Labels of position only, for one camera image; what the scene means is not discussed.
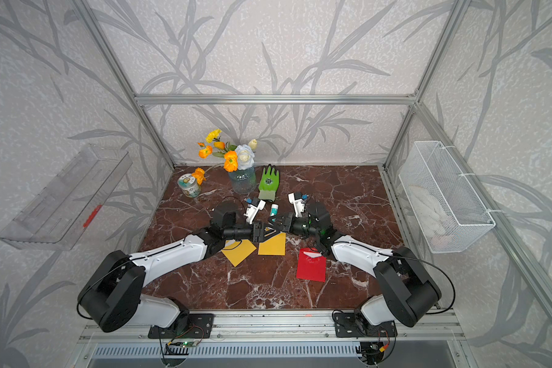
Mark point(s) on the small printed tin can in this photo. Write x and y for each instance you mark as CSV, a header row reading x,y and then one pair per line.
x,y
189,185

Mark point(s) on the white cloth in basket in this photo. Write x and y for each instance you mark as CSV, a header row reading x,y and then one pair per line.
x,y
434,221

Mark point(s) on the orange yellow artificial flowers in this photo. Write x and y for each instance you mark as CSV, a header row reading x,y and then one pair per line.
x,y
235,157

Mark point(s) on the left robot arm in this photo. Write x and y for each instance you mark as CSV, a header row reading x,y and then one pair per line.
x,y
113,296

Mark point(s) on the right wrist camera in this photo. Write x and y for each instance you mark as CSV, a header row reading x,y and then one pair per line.
x,y
298,200

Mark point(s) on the clear plastic wall tray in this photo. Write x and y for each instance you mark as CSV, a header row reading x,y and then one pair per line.
x,y
59,215

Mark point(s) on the blue glass vase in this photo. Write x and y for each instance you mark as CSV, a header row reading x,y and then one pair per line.
x,y
243,181

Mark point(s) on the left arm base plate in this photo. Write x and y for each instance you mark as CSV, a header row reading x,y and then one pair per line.
x,y
194,326

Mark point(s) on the red envelope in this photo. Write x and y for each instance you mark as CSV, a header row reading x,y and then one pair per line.
x,y
311,265

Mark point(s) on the white green glue stick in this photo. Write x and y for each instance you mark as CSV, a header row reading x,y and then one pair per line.
x,y
274,210

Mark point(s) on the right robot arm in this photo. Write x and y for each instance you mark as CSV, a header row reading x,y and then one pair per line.
x,y
407,289

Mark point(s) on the aluminium front rail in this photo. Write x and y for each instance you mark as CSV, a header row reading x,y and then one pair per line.
x,y
282,326

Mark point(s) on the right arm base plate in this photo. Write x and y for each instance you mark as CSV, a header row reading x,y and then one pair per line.
x,y
354,324

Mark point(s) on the upright yellow envelope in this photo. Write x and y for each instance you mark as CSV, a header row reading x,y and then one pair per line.
x,y
274,246

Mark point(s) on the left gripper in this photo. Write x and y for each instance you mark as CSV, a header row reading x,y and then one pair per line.
x,y
257,234

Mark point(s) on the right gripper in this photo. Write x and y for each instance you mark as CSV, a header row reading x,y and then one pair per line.
x,y
288,225

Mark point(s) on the tilted yellow envelope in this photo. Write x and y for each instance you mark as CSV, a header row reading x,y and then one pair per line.
x,y
237,251

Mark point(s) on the white wire mesh basket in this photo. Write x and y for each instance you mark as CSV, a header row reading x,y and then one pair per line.
x,y
431,166

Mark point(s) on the green work glove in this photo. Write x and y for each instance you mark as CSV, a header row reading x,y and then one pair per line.
x,y
269,183

